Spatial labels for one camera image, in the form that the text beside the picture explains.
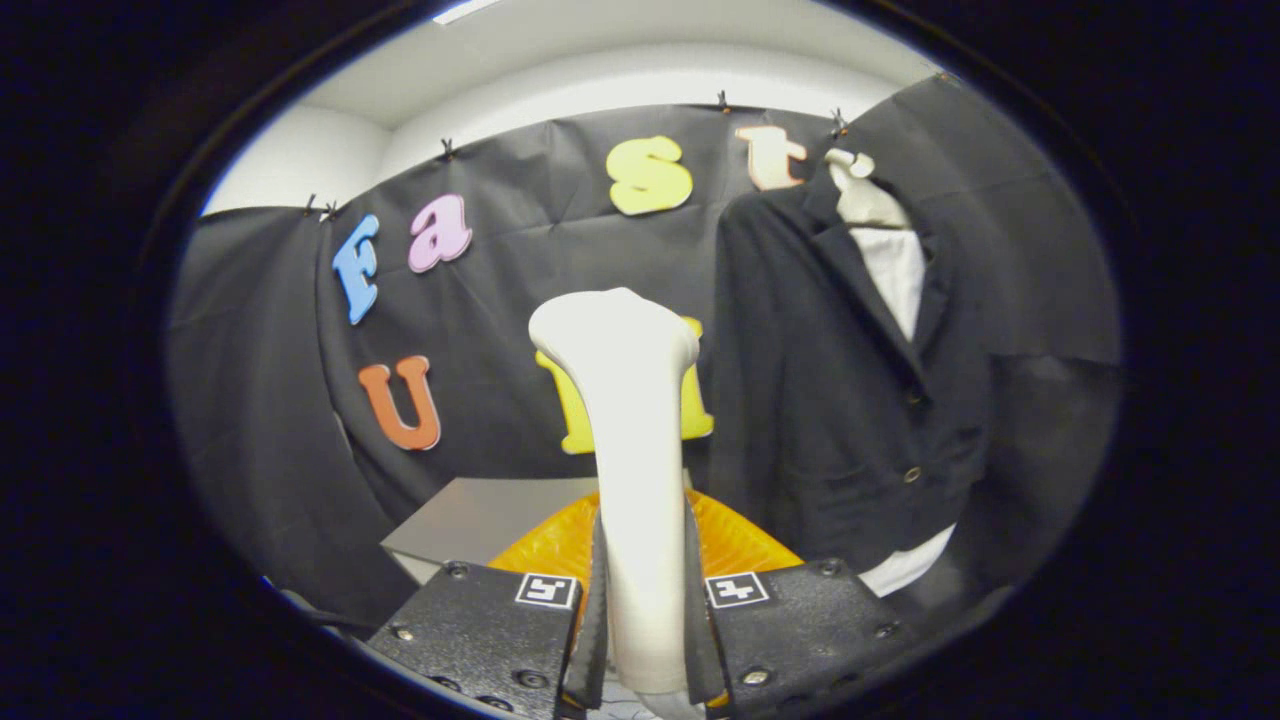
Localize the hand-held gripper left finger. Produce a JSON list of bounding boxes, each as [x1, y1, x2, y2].
[[368, 490, 609, 720]]

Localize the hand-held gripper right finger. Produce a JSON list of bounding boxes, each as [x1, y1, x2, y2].
[[683, 490, 906, 713]]

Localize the black jacket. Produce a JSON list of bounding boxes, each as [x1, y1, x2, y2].
[[708, 165, 991, 573]]

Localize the beige clothes hanger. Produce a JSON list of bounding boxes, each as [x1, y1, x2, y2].
[[825, 148, 913, 231]]

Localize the grey cabinet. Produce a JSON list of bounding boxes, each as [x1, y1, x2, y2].
[[380, 477, 601, 586]]

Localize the black backdrop cloth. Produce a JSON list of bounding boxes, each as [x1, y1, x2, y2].
[[165, 75, 1123, 631]]

